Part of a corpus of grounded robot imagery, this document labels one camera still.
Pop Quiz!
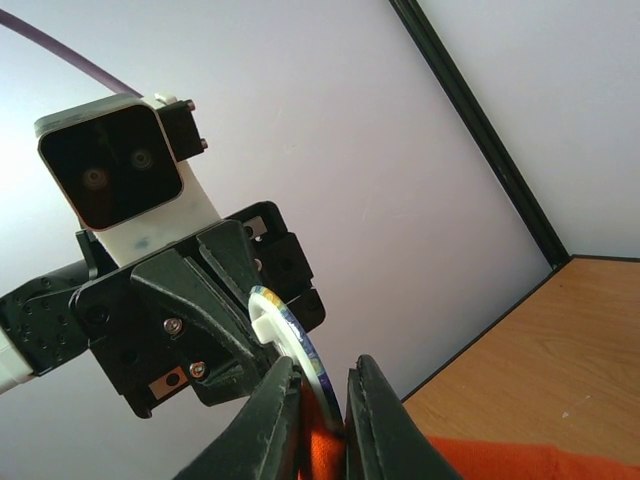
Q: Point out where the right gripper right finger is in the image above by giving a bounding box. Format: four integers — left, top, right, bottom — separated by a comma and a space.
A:
345, 355, 461, 480

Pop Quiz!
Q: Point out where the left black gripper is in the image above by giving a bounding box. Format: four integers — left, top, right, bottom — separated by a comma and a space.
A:
1, 201, 326, 419

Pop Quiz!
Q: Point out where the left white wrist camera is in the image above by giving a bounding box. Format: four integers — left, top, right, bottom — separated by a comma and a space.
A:
34, 94, 221, 267

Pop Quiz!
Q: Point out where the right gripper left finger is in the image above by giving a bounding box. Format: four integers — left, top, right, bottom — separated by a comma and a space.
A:
176, 357, 302, 480

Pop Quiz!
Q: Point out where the orange garment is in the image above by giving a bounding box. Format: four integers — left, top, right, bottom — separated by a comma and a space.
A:
298, 387, 639, 479

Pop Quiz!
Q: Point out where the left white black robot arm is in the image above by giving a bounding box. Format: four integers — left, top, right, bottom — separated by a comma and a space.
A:
1, 201, 325, 419

